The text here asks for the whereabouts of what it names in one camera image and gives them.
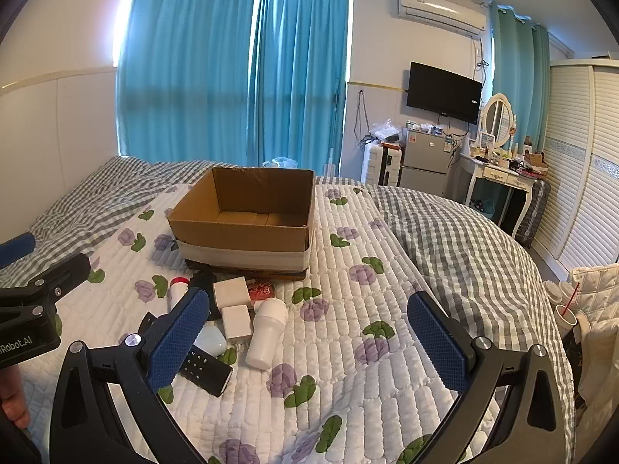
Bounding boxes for paper cup with red straw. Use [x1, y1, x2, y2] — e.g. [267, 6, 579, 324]
[555, 283, 581, 328]

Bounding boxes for wide blue curtain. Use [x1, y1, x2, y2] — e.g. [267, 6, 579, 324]
[116, 0, 265, 168]

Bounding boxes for grey checkered bedsheet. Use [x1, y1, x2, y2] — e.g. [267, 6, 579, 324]
[0, 156, 576, 397]

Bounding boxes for hanging wall cables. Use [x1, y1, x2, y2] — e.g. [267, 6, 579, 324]
[355, 89, 373, 144]

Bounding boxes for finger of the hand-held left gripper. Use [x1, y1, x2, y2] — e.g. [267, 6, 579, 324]
[0, 233, 38, 270]
[0, 252, 92, 311]

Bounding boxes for white quilted jacket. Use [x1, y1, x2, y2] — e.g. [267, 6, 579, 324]
[544, 263, 619, 445]

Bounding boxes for white dressing table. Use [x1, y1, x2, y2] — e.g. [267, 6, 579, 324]
[457, 150, 543, 238]

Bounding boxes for narrow blue curtain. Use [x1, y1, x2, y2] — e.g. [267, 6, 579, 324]
[246, 0, 350, 175]

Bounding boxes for white air conditioner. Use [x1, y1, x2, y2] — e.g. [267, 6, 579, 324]
[397, 0, 487, 38]

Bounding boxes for white plastic bottle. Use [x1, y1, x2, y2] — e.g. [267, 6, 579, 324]
[245, 297, 289, 370]

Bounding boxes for large white power adapter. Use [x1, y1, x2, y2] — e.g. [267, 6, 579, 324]
[213, 276, 253, 309]

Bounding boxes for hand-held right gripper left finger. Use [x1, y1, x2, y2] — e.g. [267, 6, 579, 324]
[50, 287, 211, 464]

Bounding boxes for white padded headboard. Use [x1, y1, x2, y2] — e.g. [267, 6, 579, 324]
[0, 67, 120, 247]

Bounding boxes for black wall television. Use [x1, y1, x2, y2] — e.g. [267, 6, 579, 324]
[406, 61, 483, 125]

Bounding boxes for brown cardboard box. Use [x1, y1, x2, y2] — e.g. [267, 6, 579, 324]
[167, 167, 316, 282]

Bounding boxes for black pouch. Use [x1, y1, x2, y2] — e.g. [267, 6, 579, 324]
[188, 271, 224, 322]

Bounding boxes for red packet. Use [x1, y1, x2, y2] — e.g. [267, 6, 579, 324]
[246, 281, 277, 307]

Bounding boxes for silver small fridge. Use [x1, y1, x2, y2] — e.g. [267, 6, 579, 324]
[400, 128, 460, 197]

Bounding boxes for white ribbed suitcase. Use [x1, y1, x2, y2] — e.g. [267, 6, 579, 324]
[362, 142, 405, 187]

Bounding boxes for white oval mirror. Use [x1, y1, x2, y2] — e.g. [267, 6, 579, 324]
[479, 93, 516, 151]

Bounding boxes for grey striped suitcase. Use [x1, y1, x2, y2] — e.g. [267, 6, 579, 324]
[516, 179, 552, 247]

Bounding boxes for clear bag on suitcase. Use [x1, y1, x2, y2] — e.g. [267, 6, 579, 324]
[370, 118, 402, 144]

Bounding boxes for teal curtain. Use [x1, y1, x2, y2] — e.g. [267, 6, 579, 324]
[488, 2, 552, 155]

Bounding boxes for small white power adapter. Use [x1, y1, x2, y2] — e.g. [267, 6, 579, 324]
[221, 304, 255, 342]

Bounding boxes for light blue case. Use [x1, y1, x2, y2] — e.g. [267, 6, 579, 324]
[196, 323, 228, 357]

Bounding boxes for black keypad device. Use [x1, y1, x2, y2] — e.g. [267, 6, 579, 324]
[178, 345, 234, 397]

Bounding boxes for person's left hand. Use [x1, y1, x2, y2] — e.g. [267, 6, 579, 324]
[0, 367, 31, 429]

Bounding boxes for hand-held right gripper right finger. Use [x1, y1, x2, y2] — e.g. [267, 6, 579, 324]
[407, 291, 576, 464]

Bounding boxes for small white red-capped bottle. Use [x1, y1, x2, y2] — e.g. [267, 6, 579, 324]
[168, 277, 190, 313]

